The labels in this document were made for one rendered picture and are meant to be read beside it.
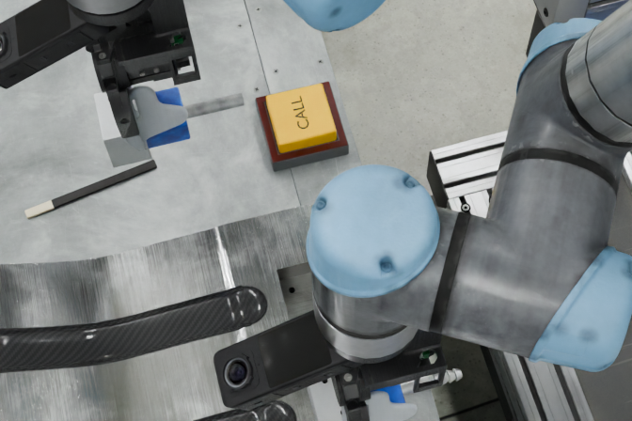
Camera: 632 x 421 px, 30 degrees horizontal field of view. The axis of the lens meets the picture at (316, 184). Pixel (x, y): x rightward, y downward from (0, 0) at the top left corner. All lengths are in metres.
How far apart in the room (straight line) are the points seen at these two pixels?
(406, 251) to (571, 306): 0.10
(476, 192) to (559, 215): 1.14
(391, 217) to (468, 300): 0.07
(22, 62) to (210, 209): 0.32
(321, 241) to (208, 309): 0.40
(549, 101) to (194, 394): 0.45
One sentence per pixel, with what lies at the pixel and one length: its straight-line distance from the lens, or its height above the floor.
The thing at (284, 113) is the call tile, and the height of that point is 0.84.
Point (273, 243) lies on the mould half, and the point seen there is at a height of 0.89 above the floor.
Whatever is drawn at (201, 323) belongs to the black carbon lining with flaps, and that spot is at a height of 0.88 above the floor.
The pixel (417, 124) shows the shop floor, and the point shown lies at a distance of 2.15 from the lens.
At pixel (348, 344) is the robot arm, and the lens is 0.78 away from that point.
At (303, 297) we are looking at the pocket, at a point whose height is 0.86.
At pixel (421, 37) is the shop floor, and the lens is 2.25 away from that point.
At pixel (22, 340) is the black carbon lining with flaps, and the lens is 1.05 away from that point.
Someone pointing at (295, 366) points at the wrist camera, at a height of 1.07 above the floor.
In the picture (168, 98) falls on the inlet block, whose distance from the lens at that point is 1.09.
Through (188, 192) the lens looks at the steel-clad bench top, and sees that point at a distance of 1.20.
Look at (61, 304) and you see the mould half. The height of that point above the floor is 0.90.
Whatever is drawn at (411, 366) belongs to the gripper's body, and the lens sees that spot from 0.87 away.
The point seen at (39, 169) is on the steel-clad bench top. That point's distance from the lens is 1.25.
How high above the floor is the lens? 1.87
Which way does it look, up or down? 64 degrees down
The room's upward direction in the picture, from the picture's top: 3 degrees counter-clockwise
